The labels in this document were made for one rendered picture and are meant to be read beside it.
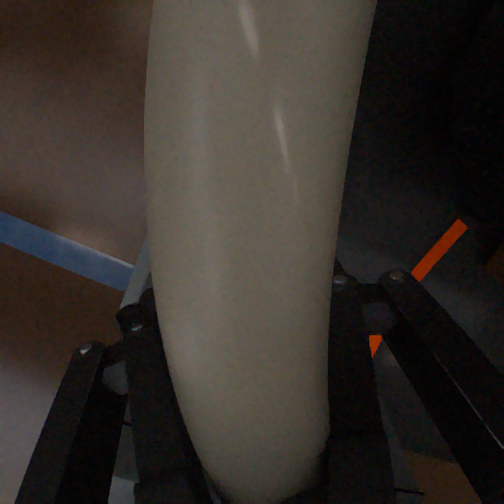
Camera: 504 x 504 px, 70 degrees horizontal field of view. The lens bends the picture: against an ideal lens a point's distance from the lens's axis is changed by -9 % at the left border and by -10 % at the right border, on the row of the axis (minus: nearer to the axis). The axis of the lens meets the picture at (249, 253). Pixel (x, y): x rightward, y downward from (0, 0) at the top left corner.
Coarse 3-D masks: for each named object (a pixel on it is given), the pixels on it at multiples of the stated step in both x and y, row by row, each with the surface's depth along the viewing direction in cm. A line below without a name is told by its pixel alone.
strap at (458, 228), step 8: (456, 224) 106; (448, 232) 107; (456, 232) 107; (440, 240) 108; (448, 240) 108; (432, 248) 109; (440, 248) 109; (448, 248) 109; (424, 256) 110; (432, 256) 110; (440, 256) 110; (424, 264) 111; (432, 264) 111; (416, 272) 112; (424, 272) 112; (376, 336) 121; (376, 344) 122
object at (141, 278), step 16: (144, 240) 106; (144, 256) 108; (144, 272) 110; (128, 288) 112; (144, 288) 57; (128, 400) 38; (128, 416) 36; (384, 416) 54; (128, 432) 34; (128, 448) 33; (400, 448) 49; (128, 464) 32; (400, 464) 46; (112, 480) 30; (128, 480) 30; (208, 480) 34; (400, 480) 43; (112, 496) 31; (128, 496) 31; (400, 496) 41; (416, 496) 42
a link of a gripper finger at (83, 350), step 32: (96, 352) 13; (64, 384) 11; (96, 384) 12; (64, 416) 10; (96, 416) 11; (64, 448) 9; (96, 448) 10; (32, 480) 8; (64, 480) 8; (96, 480) 10
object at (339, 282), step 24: (336, 288) 13; (336, 312) 12; (360, 312) 12; (336, 336) 11; (360, 336) 11; (336, 360) 10; (360, 360) 10; (336, 384) 9; (360, 384) 9; (336, 408) 9; (360, 408) 9; (336, 432) 8; (360, 432) 8; (384, 432) 7; (336, 456) 7; (360, 456) 7; (384, 456) 7; (336, 480) 7; (360, 480) 7; (384, 480) 6
